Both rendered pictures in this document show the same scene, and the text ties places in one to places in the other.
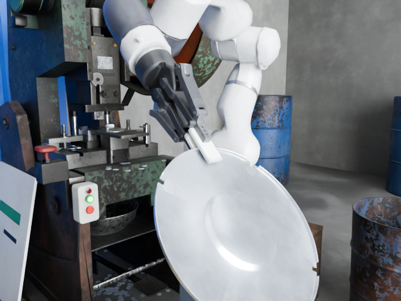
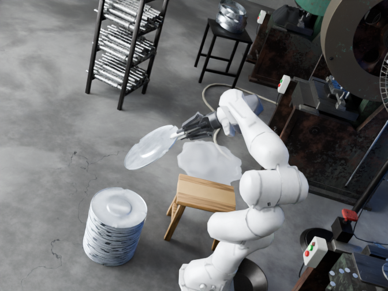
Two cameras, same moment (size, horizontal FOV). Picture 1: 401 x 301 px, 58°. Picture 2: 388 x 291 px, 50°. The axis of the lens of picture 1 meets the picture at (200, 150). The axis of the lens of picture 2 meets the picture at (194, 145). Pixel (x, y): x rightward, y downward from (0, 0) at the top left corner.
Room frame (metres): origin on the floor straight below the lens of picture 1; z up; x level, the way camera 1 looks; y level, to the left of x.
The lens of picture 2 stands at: (1.59, -1.16, 1.86)
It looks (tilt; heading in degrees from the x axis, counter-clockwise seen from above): 34 degrees down; 128
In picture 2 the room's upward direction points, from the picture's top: 20 degrees clockwise
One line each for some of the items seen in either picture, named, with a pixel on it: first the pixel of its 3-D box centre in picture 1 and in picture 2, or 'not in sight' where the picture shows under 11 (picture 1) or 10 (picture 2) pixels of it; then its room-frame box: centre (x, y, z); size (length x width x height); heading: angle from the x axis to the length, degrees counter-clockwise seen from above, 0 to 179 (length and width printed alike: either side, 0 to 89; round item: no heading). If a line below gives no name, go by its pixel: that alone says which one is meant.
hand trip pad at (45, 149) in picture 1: (46, 157); (346, 219); (1.25, 0.54, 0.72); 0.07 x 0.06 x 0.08; 44
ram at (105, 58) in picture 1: (99, 69); not in sight; (1.62, 0.44, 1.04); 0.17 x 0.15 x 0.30; 44
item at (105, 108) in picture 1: (96, 109); not in sight; (1.65, 0.47, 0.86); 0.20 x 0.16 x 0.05; 134
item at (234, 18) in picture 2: not in sight; (224, 42); (-1.00, 2.10, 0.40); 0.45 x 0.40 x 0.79; 146
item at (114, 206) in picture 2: not in sight; (119, 206); (0.43, -0.08, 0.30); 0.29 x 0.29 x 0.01
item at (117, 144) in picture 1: (119, 146); (377, 283); (1.52, 0.34, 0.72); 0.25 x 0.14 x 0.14; 44
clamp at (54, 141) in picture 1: (62, 137); not in sight; (1.53, 0.59, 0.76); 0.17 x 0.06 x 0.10; 134
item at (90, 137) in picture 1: (98, 132); not in sight; (1.64, 0.46, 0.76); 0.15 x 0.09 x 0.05; 134
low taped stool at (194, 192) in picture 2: not in sight; (198, 213); (0.57, 0.42, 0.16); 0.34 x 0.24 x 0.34; 48
